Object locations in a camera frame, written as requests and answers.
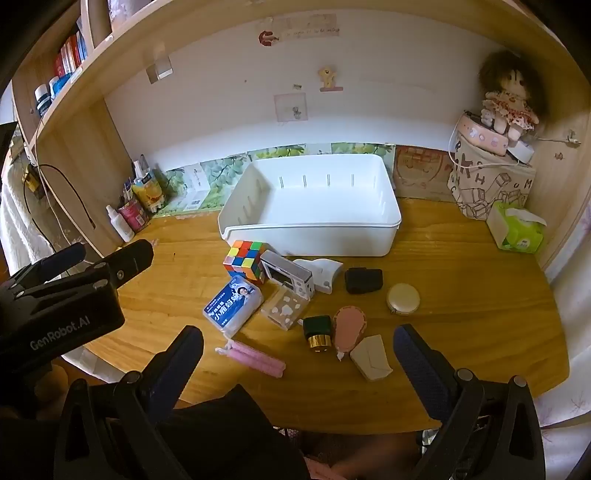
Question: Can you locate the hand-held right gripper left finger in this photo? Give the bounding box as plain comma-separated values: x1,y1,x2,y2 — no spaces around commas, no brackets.
54,324,206,480

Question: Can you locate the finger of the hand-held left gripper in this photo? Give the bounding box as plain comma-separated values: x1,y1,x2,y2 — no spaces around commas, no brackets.
9,243,88,289
90,239,155,296

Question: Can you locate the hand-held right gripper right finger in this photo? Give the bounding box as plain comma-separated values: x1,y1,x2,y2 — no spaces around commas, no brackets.
392,323,548,480

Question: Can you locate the beige makeup sponge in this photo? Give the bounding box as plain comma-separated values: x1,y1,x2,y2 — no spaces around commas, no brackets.
350,335,393,381

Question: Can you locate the blue white floss box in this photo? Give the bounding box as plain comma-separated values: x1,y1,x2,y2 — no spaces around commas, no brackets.
202,274,264,337

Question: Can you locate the round beige compact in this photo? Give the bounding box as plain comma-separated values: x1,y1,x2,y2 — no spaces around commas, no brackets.
386,283,421,316

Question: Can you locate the black rounded case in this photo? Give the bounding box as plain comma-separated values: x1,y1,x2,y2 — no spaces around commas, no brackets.
345,268,384,295

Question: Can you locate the multicoloured puzzle cube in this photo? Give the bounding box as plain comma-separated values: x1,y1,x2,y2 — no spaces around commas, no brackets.
223,239,269,284

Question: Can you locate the green bottle with gold cap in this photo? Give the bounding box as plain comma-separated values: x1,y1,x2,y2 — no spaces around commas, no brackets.
303,315,334,354

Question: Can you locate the clear plastic cup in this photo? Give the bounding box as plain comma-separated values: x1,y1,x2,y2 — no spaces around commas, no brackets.
261,285,310,332

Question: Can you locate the white handheld game console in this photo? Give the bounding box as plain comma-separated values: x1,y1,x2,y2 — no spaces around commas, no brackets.
260,250,316,301

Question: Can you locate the white plastic dispenser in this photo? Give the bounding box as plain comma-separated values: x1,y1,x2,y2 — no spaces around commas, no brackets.
293,258,344,295

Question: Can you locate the white plastic storage bin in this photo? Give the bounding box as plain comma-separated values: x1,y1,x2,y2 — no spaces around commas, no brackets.
218,154,402,258

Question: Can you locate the white spray bottle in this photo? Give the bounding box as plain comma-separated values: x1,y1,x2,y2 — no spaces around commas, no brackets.
105,204,134,243

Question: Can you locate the pink can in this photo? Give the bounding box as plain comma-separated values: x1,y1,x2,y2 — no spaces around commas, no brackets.
117,199,151,232

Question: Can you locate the white lace cloth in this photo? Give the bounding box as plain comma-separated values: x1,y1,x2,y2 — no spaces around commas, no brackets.
0,171,61,278

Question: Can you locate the yellow juice pouch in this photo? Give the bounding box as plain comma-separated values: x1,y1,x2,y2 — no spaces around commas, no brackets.
131,173,167,215

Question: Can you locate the green grape print cardboard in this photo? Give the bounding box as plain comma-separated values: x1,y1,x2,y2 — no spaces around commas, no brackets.
152,142,398,217

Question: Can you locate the dark bottle with white cap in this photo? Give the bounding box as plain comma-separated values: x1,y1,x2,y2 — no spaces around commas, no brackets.
34,84,54,117

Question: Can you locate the green tissue pack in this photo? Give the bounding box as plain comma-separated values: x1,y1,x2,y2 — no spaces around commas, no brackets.
486,202,547,253

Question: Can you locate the blue bottle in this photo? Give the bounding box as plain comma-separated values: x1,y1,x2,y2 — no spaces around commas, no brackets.
48,75,71,100

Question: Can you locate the beige letter-print bag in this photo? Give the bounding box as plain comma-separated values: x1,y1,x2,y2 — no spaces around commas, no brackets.
447,138,537,221

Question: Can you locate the brown cartoon poster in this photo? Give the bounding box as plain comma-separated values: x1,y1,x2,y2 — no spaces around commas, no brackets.
394,144,455,201

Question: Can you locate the row of books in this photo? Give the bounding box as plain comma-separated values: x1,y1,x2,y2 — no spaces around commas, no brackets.
52,25,90,78

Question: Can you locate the pink-framed drawing sticker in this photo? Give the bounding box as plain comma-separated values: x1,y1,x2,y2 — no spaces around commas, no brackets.
274,92,308,123

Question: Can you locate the wooden bookshelf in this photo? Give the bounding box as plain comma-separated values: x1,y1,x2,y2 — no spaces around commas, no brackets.
11,0,116,158

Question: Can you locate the white charger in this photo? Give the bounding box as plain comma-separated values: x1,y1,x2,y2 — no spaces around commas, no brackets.
508,141,536,164

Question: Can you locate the pink round box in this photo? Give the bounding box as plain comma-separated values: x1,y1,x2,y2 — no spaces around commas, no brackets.
455,111,511,160

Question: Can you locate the yellow pony sticker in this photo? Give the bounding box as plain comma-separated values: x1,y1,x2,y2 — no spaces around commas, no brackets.
318,67,345,92

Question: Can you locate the dark-haired rag doll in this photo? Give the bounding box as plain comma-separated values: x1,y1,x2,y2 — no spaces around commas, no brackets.
478,50,550,141

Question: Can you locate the paper tape strip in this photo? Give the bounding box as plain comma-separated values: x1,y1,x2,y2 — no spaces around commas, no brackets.
265,16,342,38

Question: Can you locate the black cable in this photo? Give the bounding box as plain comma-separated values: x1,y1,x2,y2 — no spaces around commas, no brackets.
37,164,96,229

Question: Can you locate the white cable with plug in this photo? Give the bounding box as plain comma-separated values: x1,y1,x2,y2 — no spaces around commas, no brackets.
538,130,581,147

